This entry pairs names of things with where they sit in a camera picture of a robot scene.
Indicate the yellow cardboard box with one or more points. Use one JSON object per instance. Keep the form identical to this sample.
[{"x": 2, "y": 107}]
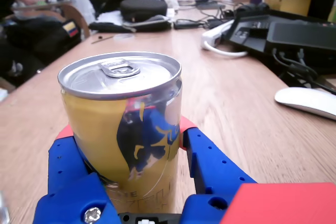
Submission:
[{"x": 288, "y": 2}]

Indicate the black bag with flag patch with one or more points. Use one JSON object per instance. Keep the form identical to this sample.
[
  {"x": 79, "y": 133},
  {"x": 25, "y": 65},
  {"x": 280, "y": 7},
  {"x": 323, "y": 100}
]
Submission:
[{"x": 39, "y": 37}]

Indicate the white power strip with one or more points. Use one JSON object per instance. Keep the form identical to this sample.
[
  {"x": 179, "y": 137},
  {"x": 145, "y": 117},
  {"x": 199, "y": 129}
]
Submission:
[{"x": 214, "y": 35}]

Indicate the black electronics box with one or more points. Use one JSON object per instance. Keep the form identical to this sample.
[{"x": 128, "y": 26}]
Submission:
[{"x": 302, "y": 37}]

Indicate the thin wooden stick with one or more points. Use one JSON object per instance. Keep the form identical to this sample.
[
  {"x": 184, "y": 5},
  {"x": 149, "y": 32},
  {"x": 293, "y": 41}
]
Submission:
[{"x": 102, "y": 39}]

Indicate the grey zip pouch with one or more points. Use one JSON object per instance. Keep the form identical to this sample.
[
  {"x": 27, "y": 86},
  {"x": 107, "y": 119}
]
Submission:
[{"x": 149, "y": 24}]

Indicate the flat black open case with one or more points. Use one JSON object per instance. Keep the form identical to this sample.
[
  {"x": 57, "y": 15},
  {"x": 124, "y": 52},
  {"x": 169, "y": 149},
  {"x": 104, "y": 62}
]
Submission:
[{"x": 252, "y": 30}]

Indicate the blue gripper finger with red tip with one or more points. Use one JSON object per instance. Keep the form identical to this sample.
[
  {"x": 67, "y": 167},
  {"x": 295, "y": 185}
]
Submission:
[
  {"x": 68, "y": 182},
  {"x": 212, "y": 166}
]

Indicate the yellow Red Bull can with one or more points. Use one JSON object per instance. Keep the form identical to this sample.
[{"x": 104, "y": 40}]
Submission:
[{"x": 105, "y": 129}]

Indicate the black oval hard case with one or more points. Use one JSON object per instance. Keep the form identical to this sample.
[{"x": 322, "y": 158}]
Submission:
[{"x": 143, "y": 7}]

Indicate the white computer mouse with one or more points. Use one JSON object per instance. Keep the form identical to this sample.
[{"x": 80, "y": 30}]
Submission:
[{"x": 307, "y": 100}]

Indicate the wooden chair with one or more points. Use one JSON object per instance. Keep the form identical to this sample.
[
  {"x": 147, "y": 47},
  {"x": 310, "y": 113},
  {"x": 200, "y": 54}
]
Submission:
[{"x": 76, "y": 16}]

